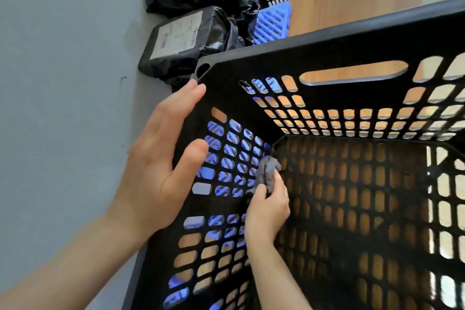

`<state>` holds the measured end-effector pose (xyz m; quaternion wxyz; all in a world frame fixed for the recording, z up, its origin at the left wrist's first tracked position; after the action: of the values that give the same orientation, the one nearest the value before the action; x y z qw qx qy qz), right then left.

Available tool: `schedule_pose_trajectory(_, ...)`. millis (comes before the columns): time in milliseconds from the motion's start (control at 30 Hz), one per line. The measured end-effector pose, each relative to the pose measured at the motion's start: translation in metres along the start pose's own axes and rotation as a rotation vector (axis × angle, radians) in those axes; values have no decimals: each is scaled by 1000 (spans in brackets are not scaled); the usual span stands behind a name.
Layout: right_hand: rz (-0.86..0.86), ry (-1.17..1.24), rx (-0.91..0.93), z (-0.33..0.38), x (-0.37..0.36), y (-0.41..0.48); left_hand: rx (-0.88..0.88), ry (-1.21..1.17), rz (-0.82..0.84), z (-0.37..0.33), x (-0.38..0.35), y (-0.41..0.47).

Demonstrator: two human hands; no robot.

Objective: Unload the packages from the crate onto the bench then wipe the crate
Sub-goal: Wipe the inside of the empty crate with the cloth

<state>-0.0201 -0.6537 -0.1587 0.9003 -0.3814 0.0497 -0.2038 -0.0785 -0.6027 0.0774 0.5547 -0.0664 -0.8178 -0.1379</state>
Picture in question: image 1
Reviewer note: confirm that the person's right hand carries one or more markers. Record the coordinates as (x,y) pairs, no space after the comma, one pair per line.
(267,217)

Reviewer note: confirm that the person's left hand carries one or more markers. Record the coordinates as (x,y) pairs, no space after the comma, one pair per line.
(149,182)

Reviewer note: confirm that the person's right thumb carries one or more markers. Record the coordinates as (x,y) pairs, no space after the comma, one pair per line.
(259,195)

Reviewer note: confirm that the person's left thumb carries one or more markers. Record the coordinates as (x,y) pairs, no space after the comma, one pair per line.
(191,160)

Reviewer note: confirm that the grey cleaning cloth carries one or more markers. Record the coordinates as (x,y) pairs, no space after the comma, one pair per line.
(267,171)

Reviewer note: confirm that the large black plastic crate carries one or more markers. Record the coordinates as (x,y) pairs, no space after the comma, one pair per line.
(348,41)

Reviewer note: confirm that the person's right forearm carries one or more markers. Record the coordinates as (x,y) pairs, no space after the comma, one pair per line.
(276,280)

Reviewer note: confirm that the person's left forearm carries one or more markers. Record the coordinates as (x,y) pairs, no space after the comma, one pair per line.
(69,269)

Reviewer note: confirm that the blue plastic crate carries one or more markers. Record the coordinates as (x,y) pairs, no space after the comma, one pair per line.
(272,22)

